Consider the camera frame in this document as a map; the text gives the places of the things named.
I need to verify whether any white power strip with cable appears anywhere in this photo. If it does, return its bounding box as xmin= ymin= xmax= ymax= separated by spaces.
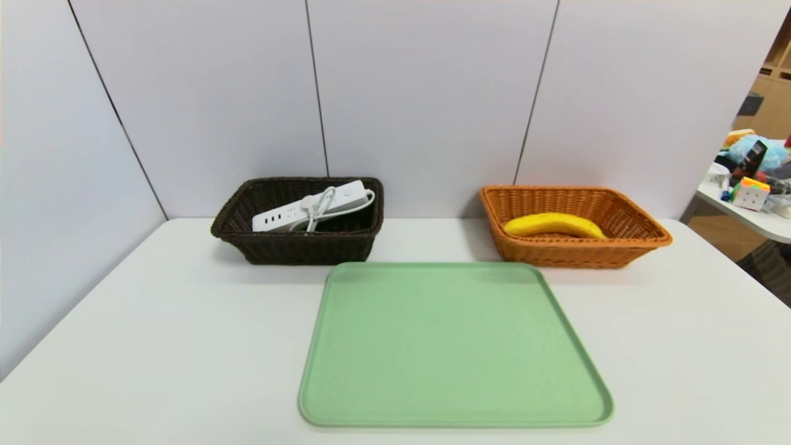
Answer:
xmin=252 ymin=180 xmax=376 ymax=234

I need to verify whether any yellow banana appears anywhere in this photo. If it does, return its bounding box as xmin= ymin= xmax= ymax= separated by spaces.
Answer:
xmin=503 ymin=212 xmax=607 ymax=239

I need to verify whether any dark brown wicker basket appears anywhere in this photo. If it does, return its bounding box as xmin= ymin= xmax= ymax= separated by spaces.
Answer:
xmin=210 ymin=177 xmax=384 ymax=266

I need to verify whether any orange wicker basket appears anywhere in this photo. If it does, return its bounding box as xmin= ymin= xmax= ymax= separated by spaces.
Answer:
xmin=480 ymin=185 xmax=674 ymax=269

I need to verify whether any light green plastic tray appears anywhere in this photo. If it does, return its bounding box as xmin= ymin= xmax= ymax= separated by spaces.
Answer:
xmin=298 ymin=261 xmax=615 ymax=428

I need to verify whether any colourful puzzle cube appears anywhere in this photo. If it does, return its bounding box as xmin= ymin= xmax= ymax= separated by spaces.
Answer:
xmin=732 ymin=177 xmax=771 ymax=212

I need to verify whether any blue plush toy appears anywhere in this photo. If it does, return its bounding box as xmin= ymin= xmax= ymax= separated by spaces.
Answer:
xmin=727 ymin=134 xmax=789 ymax=172

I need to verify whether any black upright box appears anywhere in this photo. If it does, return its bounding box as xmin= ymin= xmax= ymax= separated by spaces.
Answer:
xmin=735 ymin=140 xmax=769 ymax=181

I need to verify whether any white side table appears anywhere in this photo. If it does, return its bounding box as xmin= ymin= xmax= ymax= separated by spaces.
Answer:
xmin=696 ymin=176 xmax=791 ymax=244

